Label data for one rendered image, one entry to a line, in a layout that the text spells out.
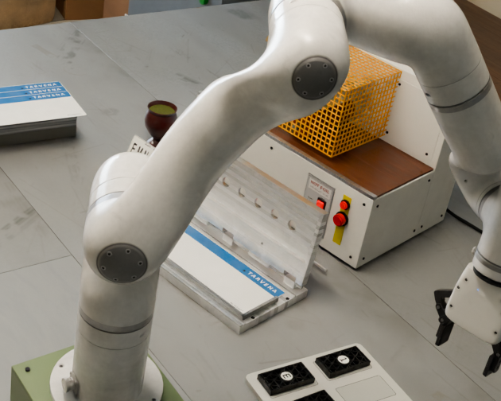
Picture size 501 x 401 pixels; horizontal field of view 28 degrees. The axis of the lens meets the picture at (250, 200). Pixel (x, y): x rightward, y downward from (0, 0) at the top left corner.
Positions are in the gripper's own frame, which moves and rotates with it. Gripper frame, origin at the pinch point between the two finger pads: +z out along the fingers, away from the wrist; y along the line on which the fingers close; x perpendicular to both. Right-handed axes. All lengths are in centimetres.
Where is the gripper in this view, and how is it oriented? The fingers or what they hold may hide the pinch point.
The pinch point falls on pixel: (466, 352)
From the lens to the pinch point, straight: 166.1
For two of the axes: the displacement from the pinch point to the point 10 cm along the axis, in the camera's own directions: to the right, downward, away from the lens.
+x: 6.6, -2.0, 7.3
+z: -2.2, 8.7, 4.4
